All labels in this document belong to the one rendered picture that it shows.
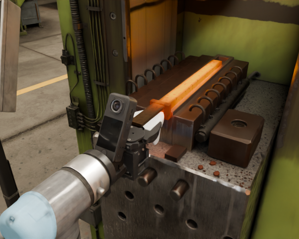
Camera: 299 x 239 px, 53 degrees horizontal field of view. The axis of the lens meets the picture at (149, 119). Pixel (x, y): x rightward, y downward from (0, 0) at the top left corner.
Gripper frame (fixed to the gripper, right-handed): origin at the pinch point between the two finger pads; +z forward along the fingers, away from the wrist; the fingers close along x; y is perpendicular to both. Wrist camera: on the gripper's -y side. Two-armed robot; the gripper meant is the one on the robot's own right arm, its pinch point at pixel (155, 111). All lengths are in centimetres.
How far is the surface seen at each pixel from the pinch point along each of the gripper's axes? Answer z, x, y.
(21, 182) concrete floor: 34, -117, 100
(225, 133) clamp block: 3.5, 14.2, 2.5
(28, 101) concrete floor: 113, -206, 99
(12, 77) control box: -4.3, -40.4, -0.7
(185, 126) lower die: 2.6, 5.8, 3.1
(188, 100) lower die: 10.5, 2.8, 1.2
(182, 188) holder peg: -5.4, 9.5, 12.5
